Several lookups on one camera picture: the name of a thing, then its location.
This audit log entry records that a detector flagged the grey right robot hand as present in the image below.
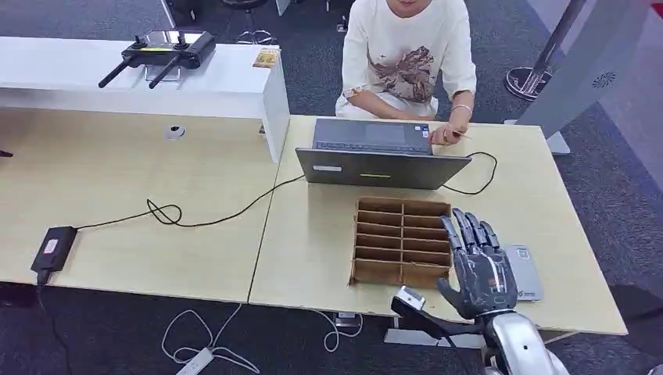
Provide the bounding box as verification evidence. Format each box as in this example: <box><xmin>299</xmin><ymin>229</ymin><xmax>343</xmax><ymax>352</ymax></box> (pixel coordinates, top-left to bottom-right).
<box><xmin>436</xmin><ymin>208</ymin><xmax>519</xmax><ymax>320</ymax></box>

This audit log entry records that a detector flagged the grey card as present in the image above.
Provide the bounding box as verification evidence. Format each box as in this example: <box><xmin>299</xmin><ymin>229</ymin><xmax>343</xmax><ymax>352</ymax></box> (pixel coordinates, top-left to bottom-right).
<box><xmin>503</xmin><ymin>245</ymin><xmax>544</xmax><ymax>302</ymax></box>

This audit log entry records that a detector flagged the wooden card sorting box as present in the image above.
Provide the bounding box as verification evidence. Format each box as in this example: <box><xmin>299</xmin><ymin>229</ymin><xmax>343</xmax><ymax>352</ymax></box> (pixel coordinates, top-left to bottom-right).
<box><xmin>349</xmin><ymin>195</ymin><xmax>453</xmax><ymax>289</ymax></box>

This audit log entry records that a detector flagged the grey open laptop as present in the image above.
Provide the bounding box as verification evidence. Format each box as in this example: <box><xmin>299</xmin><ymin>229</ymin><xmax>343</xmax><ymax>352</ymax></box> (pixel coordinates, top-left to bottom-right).
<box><xmin>295</xmin><ymin>117</ymin><xmax>472</xmax><ymax>191</ymax></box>

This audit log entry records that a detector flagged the stanchion pole with round base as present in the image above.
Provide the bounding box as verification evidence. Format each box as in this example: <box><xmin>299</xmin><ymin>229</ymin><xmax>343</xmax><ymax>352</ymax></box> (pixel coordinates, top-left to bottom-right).
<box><xmin>505</xmin><ymin>0</ymin><xmax>589</xmax><ymax>102</ymax></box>

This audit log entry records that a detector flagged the grey panel stand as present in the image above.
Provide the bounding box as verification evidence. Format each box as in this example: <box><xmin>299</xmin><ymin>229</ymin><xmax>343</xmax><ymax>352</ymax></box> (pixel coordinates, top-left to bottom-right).
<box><xmin>504</xmin><ymin>0</ymin><xmax>651</xmax><ymax>156</ymax></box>

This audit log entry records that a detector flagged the person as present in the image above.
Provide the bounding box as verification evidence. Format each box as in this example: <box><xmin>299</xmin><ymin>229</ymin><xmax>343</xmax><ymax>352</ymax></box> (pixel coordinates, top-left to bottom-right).
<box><xmin>335</xmin><ymin>0</ymin><xmax>478</xmax><ymax>147</ymax></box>

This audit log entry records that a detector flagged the white power strip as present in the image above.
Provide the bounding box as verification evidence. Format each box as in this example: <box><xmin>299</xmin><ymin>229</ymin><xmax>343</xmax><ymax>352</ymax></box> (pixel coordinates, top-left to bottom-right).
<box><xmin>174</xmin><ymin>348</ymin><xmax>215</xmax><ymax>375</ymax></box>

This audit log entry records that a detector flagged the small yellow packet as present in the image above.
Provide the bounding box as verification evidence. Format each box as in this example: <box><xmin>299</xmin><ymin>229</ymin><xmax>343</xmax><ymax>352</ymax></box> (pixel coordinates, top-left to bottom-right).
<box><xmin>252</xmin><ymin>47</ymin><xmax>281</xmax><ymax>70</ymax></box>

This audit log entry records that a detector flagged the white desk shelf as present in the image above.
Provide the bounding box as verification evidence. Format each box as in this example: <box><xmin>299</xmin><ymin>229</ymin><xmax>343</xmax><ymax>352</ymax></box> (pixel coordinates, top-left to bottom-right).
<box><xmin>0</xmin><ymin>36</ymin><xmax>291</xmax><ymax>164</ymax></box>

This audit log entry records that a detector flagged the office chair base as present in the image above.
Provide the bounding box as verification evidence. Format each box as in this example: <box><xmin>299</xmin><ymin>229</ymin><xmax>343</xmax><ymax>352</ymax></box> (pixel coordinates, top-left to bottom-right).
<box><xmin>222</xmin><ymin>0</ymin><xmax>278</xmax><ymax>47</ymax></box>

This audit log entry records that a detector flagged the black remote controller with antennas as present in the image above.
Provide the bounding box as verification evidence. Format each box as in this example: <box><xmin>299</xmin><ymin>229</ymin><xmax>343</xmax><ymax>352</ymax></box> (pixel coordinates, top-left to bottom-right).
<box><xmin>98</xmin><ymin>30</ymin><xmax>217</xmax><ymax>90</ymax></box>

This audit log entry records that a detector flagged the black power adapter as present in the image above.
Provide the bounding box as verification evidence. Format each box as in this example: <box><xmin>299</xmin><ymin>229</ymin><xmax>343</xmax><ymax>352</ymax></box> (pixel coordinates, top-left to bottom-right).
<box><xmin>30</xmin><ymin>226</ymin><xmax>78</xmax><ymax>274</ymax></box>

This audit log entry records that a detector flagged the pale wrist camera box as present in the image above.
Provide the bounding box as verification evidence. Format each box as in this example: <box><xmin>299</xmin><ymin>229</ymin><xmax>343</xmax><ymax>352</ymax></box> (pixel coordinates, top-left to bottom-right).
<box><xmin>396</xmin><ymin>286</ymin><xmax>427</xmax><ymax>312</ymax></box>

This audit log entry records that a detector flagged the black looped cable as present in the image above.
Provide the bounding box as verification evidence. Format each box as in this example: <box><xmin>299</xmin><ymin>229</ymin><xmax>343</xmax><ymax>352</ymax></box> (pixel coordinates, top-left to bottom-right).
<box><xmin>443</xmin><ymin>151</ymin><xmax>498</xmax><ymax>196</ymax></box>

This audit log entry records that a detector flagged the short white cable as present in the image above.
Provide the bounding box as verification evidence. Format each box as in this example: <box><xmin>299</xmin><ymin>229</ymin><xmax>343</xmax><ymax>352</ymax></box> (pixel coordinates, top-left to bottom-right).
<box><xmin>313</xmin><ymin>310</ymin><xmax>364</xmax><ymax>354</ymax></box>

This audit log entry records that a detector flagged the long white cable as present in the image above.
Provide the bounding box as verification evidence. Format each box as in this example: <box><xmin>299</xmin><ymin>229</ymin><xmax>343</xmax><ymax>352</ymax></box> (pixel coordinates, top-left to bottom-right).
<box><xmin>160</xmin><ymin>302</ymin><xmax>261</xmax><ymax>375</ymax></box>

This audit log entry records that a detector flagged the black laptop power cable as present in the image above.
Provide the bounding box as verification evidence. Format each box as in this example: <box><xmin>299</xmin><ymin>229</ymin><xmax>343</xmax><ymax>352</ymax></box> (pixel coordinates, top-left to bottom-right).
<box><xmin>73</xmin><ymin>174</ymin><xmax>306</xmax><ymax>231</ymax></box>

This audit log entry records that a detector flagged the black adapter mains cable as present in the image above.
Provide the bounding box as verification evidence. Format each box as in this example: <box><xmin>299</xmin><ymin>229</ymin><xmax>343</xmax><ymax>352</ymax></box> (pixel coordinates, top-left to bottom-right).
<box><xmin>34</xmin><ymin>271</ymin><xmax>73</xmax><ymax>375</ymax></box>

